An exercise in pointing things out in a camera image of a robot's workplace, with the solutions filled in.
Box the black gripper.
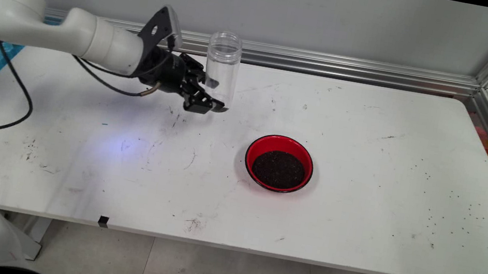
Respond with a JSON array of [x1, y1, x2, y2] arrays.
[[136, 45, 236, 119]]

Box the clear plastic jar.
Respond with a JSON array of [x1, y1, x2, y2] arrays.
[[198, 29, 245, 115]]

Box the red bowl with black rim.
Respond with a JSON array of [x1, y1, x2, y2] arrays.
[[240, 131, 319, 198]]

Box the dark seeds in bowl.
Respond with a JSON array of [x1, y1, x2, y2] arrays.
[[250, 148, 308, 192]]

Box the grey table leg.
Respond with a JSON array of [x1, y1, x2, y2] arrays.
[[0, 211, 53, 263]]

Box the aluminium back frame rail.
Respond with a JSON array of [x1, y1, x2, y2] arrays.
[[41, 7, 482, 100]]

